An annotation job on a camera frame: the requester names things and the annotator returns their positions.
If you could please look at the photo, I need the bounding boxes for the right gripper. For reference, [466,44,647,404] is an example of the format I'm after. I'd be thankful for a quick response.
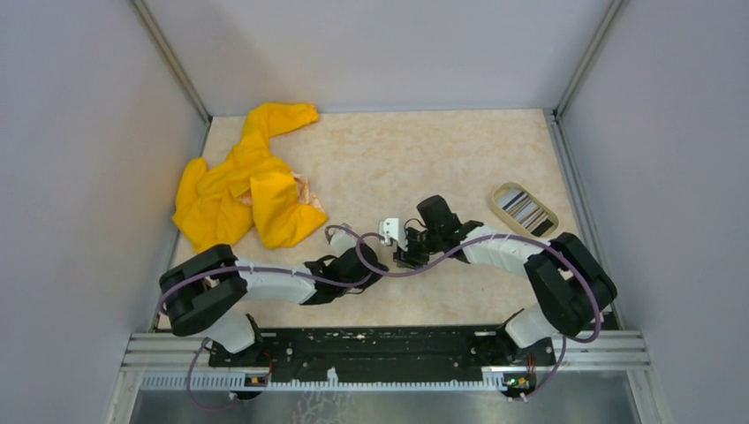
[393,226,442,270]

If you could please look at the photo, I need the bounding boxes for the beige oval tray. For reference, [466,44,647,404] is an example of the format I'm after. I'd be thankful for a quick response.
[489,182,559,238]

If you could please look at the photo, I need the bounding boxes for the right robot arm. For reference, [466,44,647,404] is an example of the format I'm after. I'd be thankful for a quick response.
[379,195,618,364]

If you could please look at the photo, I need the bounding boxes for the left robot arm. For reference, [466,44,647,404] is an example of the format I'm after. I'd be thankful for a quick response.
[159,245,388,366]

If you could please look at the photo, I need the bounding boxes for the aluminium frame rail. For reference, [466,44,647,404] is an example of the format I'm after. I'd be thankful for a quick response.
[121,327,651,372]

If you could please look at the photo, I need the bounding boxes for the striped cards in tray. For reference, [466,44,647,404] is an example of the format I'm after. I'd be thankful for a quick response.
[496,187,555,237]

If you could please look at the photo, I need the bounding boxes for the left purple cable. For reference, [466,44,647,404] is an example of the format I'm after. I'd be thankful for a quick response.
[156,223,389,413]

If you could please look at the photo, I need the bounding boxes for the yellow cloth garment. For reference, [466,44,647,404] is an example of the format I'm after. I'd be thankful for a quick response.
[172,102,329,253]

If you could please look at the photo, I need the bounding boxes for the white slotted cable duct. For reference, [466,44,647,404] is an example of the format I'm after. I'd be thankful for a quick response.
[140,368,508,392]

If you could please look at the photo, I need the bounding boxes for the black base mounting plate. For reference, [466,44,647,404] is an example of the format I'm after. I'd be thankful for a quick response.
[208,325,556,383]

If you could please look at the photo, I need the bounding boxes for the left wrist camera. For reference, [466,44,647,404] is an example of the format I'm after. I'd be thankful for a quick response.
[325,223,356,255]

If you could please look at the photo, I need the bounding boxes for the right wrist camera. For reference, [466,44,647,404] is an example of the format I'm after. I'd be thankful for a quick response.
[378,217,407,247]

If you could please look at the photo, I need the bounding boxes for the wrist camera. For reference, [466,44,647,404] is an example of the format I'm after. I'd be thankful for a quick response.
[325,223,356,255]
[378,217,407,247]

